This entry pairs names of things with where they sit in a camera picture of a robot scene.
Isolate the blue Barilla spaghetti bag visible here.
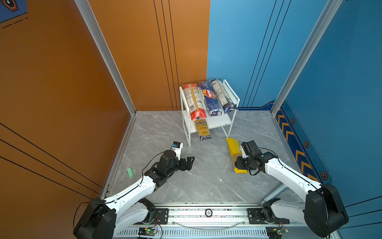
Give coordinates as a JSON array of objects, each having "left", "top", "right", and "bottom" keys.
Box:
[{"left": 199, "top": 81, "right": 222, "bottom": 117}]

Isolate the circuit board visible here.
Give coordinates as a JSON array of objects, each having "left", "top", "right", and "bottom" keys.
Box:
[
  {"left": 266, "top": 227, "right": 286, "bottom": 239},
  {"left": 138, "top": 228, "right": 158, "bottom": 239}
]

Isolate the clear white-label spaghetti bag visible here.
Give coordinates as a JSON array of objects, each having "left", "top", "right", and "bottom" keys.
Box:
[{"left": 210, "top": 79, "right": 237, "bottom": 113}]

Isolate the silver metal cylinder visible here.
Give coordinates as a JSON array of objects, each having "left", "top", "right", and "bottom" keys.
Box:
[{"left": 260, "top": 183, "right": 288, "bottom": 205}]

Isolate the left circuit board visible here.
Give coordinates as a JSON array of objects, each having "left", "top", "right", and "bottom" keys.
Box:
[{"left": 138, "top": 228, "right": 158, "bottom": 239}]

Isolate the white two-tier shelf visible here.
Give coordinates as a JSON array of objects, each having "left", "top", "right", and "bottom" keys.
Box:
[{"left": 179, "top": 79, "right": 240, "bottom": 147}]

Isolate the blue yellow spaghetti bag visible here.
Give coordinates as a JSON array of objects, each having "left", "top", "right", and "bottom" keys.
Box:
[{"left": 194, "top": 119, "right": 211, "bottom": 141}]

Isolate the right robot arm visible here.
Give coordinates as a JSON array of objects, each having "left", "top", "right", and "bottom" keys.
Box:
[{"left": 235, "top": 140, "right": 349, "bottom": 238}]

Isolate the round rail knob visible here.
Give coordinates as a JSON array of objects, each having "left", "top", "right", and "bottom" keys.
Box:
[{"left": 205, "top": 209, "right": 213, "bottom": 218}]

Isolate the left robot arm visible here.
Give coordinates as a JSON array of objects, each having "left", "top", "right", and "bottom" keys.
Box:
[{"left": 73, "top": 149, "right": 195, "bottom": 239}]

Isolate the red spaghetti bag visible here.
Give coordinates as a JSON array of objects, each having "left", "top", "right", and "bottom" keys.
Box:
[{"left": 182, "top": 84, "right": 207, "bottom": 121}]

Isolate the green connector block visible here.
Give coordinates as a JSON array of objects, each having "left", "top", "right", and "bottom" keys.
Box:
[{"left": 127, "top": 167, "right": 134, "bottom": 178}]

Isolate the aluminium front rail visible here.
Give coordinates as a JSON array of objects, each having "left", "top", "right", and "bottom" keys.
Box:
[{"left": 78, "top": 203, "right": 342, "bottom": 239}]

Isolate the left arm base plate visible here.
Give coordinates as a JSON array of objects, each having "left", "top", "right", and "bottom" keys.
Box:
[{"left": 142, "top": 208, "right": 169, "bottom": 225}]

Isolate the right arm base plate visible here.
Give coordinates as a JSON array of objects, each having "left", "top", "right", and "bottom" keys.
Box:
[{"left": 247, "top": 208, "right": 290, "bottom": 225}]

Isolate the right circuit board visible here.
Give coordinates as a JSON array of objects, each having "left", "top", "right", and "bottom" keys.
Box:
[{"left": 266, "top": 227, "right": 286, "bottom": 239}]

